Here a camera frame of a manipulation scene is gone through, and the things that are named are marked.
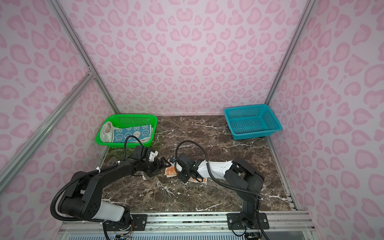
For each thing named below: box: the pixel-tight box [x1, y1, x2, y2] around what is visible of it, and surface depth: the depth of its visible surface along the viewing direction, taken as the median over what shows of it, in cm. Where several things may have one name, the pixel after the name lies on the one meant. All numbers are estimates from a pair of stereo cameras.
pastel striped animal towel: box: [100, 121, 115, 143], surface depth 100 cm
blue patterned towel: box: [112, 124, 152, 143], surface depth 106 cm
